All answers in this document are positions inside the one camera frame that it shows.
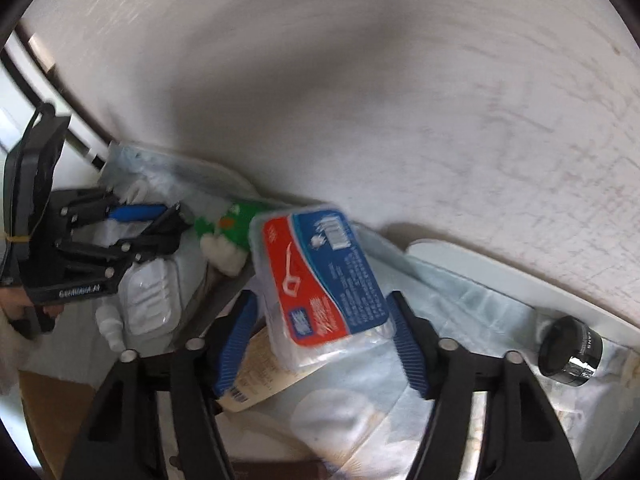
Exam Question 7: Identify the clear earphone case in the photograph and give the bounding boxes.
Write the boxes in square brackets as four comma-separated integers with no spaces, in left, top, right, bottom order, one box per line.
[118,258,182,338]

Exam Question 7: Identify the red blue floss pick box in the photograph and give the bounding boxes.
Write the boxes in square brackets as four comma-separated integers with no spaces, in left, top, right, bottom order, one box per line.
[248,204,395,372]

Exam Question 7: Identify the person left hand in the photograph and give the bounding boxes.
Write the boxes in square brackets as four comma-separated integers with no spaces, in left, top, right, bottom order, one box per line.
[0,287,64,320]

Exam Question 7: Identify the beige cosmetic tube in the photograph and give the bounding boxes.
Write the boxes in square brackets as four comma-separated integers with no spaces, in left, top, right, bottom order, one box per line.
[218,327,322,413]

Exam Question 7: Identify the small white dropper bottle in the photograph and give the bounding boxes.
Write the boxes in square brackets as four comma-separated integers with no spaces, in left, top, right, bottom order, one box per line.
[94,304,126,353]

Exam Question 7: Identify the brown cardboard box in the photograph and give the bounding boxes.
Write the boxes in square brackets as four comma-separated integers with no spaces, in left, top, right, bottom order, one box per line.
[16,368,321,480]

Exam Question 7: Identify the black cylindrical jar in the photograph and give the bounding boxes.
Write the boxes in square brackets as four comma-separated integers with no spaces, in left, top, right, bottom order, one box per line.
[538,316,603,387]

